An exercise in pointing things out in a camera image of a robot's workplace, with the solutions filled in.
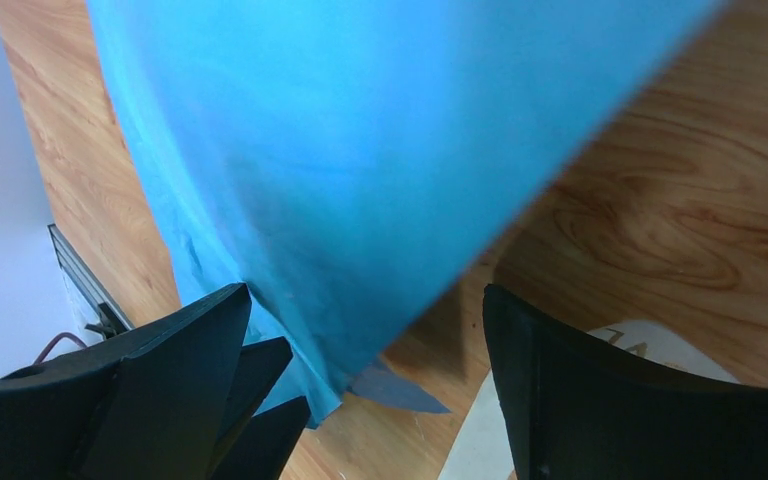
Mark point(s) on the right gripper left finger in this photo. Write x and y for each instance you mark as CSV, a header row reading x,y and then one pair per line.
x,y
146,404

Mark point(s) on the cream ribbon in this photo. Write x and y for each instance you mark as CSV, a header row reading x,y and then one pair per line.
x,y
601,407

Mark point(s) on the blue wrapping paper sheet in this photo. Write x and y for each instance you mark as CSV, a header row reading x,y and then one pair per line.
x,y
348,160

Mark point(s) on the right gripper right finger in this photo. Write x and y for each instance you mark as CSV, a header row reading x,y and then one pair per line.
x,y
733,426

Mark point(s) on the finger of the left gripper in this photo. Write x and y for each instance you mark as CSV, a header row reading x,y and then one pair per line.
x,y
263,448
259,367

